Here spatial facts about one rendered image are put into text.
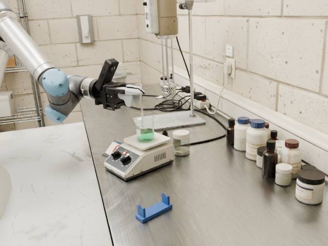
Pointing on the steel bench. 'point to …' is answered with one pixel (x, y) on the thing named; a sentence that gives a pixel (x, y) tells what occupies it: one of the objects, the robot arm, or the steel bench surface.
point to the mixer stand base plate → (175, 120)
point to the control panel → (122, 157)
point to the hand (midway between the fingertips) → (140, 90)
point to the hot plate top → (159, 139)
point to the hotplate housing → (145, 160)
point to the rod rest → (147, 214)
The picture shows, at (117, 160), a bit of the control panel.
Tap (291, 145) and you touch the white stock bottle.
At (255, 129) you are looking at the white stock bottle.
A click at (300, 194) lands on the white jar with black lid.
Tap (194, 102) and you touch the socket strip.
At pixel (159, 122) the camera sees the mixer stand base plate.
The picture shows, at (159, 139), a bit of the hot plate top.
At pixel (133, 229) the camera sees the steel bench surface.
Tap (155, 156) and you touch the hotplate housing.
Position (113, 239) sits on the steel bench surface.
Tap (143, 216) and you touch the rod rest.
